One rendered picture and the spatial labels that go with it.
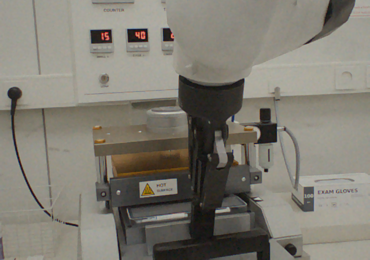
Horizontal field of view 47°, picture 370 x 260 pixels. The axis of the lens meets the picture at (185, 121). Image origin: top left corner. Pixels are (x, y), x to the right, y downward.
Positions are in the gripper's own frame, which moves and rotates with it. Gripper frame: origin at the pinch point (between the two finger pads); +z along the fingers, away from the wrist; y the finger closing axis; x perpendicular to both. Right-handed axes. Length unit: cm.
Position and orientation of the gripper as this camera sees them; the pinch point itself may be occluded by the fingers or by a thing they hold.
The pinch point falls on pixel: (202, 216)
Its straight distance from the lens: 59.3
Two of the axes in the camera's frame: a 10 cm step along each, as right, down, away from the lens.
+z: -0.3, 8.9, 4.6
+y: 2.2, 4.5, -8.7
